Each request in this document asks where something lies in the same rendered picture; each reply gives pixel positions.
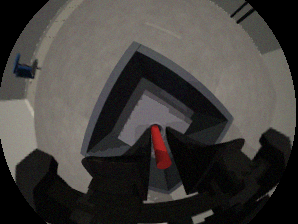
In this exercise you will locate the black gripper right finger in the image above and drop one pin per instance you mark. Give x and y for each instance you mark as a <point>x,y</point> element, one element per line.
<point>194,159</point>

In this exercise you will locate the dark grey open box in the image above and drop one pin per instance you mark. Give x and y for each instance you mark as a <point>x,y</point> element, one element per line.
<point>143,68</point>

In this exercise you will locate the red peg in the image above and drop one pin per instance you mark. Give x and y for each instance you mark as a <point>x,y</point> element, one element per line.
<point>159,148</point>

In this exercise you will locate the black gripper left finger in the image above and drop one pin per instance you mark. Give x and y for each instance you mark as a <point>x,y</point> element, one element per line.
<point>132,166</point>

